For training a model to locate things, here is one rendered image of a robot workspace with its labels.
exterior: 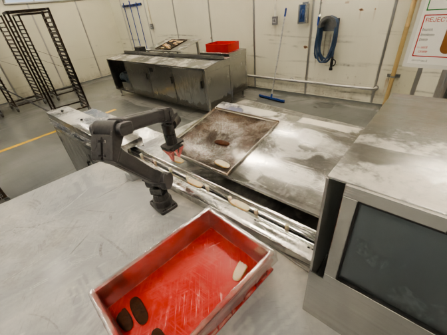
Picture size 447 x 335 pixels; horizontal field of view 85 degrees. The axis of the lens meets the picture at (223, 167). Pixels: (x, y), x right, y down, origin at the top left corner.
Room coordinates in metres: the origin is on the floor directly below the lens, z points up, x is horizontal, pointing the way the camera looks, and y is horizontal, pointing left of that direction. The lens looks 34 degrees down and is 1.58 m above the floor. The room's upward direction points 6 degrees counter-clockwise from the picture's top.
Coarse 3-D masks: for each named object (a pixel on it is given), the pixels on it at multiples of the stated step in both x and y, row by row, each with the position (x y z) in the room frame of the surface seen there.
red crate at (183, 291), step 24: (216, 240) 0.63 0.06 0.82; (168, 264) 0.54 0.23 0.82; (192, 264) 0.53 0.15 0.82; (216, 264) 0.52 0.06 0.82; (144, 288) 0.46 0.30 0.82; (168, 288) 0.45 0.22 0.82; (192, 288) 0.44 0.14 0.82; (216, 288) 0.43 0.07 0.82; (168, 312) 0.37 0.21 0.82; (192, 312) 0.37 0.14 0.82
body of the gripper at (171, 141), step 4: (164, 136) 1.05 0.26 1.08; (168, 136) 1.04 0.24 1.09; (172, 136) 1.05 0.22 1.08; (168, 140) 1.05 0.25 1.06; (172, 140) 1.05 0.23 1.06; (176, 140) 1.07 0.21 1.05; (180, 140) 1.09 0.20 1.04; (164, 144) 1.07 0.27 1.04; (168, 144) 1.05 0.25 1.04; (172, 144) 1.05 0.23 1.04; (176, 144) 1.05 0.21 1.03; (164, 148) 1.03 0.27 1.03; (168, 148) 1.02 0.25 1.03
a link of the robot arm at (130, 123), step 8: (144, 112) 0.90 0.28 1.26; (152, 112) 0.94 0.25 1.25; (160, 112) 0.99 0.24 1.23; (168, 112) 1.04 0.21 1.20; (120, 120) 0.75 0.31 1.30; (128, 120) 0.78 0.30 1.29; (136, 120) 0.82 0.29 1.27; (144, 120) 0.87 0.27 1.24; (152, 120) 0.92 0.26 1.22; (160, 120) 0.97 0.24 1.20; (168, 120) 1.03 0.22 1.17; (120, 128) 0.69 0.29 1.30; (128, 128) 0.72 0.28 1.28; (136, 128) 0.81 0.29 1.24
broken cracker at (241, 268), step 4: (240, 264) 0.50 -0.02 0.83; (244, 264) 0.50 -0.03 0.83; (236, 268) 0.49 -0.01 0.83; (240, 268) 0.49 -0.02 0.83; (244, 268) 0.49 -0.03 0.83; (236, 272) 0.48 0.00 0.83; (240, 272) 0.47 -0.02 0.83; (244, 272) 0.48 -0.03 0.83; (236, 276) 0.46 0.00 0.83; (240, 276) 0.46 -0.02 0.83; (236, 280) 0.45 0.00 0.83
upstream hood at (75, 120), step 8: (48, 112) 2.15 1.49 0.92; (56, 112) 2.13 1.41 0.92; (64, 112) 2.10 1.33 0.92; (72, 112) 2.08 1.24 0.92; (80, 112) 2.05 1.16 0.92; (56, 120) 2.04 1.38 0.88; (64, 120) 1.90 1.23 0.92; (72, 120) 1.88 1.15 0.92; (80, 120) 1.85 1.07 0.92; (88, 120) 1.84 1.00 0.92; (72, 128) 1.80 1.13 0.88; (80, 128) 1.69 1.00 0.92; (88, 128) 1.67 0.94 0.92; (88, 136) 1.59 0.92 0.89; (128, 136) 1.46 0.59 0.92; (136, 136) 1.45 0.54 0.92; (128, 144) 1.37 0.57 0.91; (136, 144) 1.41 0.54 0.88
